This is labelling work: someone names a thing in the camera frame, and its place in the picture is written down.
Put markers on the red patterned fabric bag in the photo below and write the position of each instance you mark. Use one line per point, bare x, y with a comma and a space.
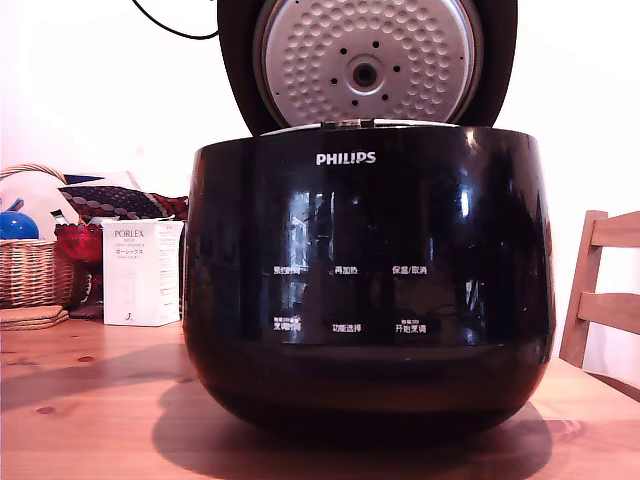
125, 202

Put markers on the black rice cooker lid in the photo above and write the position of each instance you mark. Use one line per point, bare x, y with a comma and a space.
370, 60

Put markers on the white Porlex box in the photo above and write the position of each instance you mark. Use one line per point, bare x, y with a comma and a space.
135, 270

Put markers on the wooden chair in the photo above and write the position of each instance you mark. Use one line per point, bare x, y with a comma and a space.
585, 280

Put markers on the wicker basket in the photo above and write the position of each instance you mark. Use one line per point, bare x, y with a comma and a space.
30, 275

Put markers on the black Philips rice cooker body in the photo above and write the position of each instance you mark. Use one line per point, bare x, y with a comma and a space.
370, 240

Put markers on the blue ball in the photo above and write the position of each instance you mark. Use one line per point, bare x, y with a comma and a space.
17, 226

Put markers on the red glass bowl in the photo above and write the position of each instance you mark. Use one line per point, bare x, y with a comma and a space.
75, 245

